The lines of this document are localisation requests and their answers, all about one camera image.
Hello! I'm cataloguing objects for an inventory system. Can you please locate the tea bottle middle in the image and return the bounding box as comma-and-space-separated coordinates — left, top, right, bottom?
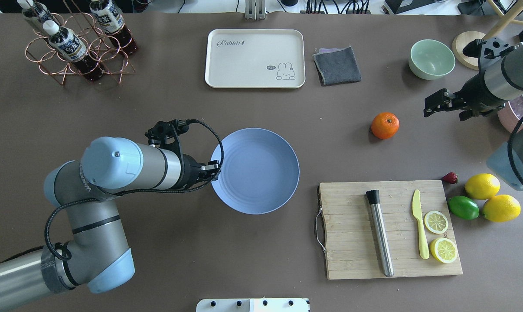
42, 20, 103, 81

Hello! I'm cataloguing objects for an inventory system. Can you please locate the green lime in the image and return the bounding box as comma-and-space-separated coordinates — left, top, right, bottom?
447, 195, 480, 221

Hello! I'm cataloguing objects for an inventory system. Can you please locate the tea bottle left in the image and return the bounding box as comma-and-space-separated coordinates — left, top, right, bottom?
17, 0, 58, 37

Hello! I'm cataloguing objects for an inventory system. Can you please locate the orange mandarin fruit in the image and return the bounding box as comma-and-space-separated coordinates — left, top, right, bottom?
370, 112, 400, 140

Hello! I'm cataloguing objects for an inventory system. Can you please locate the wooden glass stand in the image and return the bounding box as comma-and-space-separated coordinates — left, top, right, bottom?
452, 0, 523, 71

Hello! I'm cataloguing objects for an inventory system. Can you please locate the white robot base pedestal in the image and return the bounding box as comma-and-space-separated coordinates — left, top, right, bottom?
196, 298, 311, 312

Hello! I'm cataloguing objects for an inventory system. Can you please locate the steel muddler black tip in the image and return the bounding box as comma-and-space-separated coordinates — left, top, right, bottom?
365, 189, 394, 278

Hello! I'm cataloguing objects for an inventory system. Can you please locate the yellow lemon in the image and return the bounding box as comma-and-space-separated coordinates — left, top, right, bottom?
482, 194, 521, 222
464, 173, 500, 200

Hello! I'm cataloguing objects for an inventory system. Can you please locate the lemon slice upper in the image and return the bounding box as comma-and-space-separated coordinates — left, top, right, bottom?
423, 211, 449, 234

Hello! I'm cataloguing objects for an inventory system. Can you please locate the green bowl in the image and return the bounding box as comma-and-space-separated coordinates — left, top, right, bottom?
408, 39, 456, 80

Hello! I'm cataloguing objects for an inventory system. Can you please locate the yellow lemon near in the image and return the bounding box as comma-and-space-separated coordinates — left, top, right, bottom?
482, 194, 521, 222

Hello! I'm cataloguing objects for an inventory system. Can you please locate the tea bottle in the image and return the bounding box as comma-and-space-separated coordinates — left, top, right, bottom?
17, 0, 58, 37
42, 20, 103, 81
89, 0, 138, 55

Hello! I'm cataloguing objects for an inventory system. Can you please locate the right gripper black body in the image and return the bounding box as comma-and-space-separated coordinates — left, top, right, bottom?
444, 38, 511, 122

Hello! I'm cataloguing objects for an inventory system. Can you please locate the lemon slice lower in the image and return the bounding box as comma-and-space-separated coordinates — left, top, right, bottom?
429, 237, 458, 264

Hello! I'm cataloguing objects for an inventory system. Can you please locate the grey folded cloth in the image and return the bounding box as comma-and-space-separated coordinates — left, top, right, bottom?
313, 45, 361, 86

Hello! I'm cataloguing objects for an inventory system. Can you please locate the tea bottle right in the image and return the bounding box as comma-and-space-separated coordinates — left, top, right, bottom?
89, 0, 138, 55

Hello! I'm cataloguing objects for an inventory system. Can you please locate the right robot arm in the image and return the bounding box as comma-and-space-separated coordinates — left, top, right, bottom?
423, 37, 523, 190

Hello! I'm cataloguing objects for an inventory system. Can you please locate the red strawberry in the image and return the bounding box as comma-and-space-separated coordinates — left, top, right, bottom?
441, 172, 458, 184

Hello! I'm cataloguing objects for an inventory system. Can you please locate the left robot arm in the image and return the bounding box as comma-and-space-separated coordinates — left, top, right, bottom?
0, 119, 224, 312

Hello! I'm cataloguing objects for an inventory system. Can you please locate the lemon slice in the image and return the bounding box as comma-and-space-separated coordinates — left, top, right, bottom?
423, 211, 449, 234
429, 237, 458, 264

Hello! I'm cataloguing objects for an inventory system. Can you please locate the wooden cutting board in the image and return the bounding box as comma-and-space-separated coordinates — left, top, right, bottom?
318, 180, 463, 279

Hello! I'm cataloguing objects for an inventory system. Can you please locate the yellow lemon far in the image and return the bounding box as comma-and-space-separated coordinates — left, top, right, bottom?
464, 173, 500, 200

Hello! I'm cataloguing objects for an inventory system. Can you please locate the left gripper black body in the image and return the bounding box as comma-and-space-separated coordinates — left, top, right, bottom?
144, 120, 208, 190

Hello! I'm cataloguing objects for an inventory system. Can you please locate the cream rabbit tray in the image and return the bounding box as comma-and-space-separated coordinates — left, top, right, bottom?
204, 29, 305, 89

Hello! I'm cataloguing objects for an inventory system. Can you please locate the copper wire bottle rack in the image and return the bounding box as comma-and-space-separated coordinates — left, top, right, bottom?
24, 0, 135, 85

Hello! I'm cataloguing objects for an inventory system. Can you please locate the yellow plastic knife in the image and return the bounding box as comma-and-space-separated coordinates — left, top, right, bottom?
412, 189, 430, 259

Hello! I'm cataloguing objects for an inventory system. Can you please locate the blue round plate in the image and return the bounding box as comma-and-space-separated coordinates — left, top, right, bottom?
211, 128, 301, 215

